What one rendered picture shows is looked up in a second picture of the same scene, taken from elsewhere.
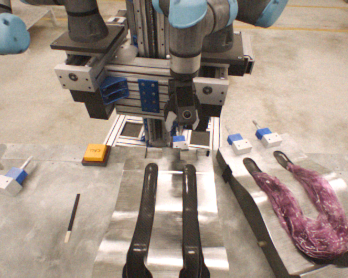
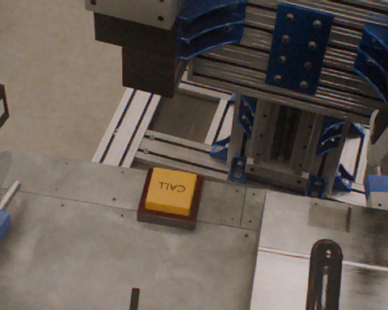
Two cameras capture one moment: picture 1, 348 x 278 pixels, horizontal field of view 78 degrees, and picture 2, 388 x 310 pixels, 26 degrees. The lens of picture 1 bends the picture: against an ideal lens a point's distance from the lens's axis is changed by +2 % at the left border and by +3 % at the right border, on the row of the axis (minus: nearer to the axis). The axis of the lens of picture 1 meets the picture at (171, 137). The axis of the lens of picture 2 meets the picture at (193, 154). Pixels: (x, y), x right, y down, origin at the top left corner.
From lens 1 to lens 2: 0.44 m
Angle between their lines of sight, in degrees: 3
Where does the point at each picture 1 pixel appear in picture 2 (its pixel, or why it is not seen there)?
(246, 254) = not seen: outside the picture
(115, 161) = (217, 220)
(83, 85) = (145, 10)
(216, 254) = not seen: outside the picture
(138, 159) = (294, 227)
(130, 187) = (279, 289)
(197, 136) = not seen: outside the picture
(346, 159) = not seen: outside the picture
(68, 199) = (114, 299)
